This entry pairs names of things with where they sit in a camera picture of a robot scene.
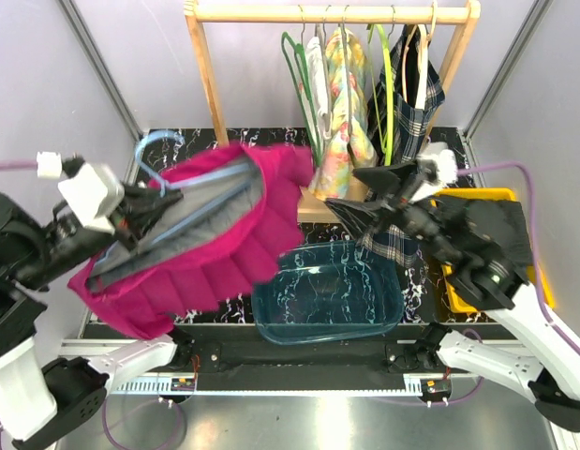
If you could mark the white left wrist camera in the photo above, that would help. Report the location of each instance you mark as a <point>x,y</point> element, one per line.
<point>92,191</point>

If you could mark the light blue plastic hanger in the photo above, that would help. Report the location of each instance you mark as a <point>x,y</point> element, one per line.
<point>153,150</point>

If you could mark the dark green plastic hanger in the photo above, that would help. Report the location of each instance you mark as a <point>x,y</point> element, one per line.
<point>294,54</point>

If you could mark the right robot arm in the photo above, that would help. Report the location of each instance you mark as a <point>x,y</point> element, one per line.
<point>549,375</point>

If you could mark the black knitted cloth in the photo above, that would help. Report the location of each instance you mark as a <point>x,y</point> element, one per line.
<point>471,222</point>

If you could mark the wooden hanger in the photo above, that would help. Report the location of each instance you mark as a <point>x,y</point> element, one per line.
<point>415,61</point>

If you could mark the teal transparent plastic basin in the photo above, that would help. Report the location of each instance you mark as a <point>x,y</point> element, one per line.
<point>328,292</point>

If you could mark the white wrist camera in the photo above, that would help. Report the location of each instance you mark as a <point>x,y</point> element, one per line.
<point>437,167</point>
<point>92,191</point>

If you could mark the white skirt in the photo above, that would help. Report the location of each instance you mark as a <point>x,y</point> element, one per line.
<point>317,76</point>

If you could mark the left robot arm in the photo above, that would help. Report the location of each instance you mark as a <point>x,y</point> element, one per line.
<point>39,405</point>

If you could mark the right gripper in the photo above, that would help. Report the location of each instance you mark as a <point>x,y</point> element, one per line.
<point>363,215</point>

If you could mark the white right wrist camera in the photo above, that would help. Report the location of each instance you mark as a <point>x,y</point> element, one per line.
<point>437,167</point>

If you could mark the wooden clothes rack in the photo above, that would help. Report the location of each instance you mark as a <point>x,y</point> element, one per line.
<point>464,20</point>

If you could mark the magenta pleated skirt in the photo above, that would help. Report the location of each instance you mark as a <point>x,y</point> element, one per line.
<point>145,306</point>

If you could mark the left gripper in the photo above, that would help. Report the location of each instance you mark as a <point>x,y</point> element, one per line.
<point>138,199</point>

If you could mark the pastel floral skirt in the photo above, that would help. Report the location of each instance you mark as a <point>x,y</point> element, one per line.
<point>332,179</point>

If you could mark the lime green plastic hanger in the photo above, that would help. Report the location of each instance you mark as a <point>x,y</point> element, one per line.
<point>386,134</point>

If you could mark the grey plastic hanger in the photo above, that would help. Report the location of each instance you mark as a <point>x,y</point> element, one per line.
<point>348,68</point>

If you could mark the navy plaid skirt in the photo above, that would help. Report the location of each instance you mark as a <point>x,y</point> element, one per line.
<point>410,125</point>

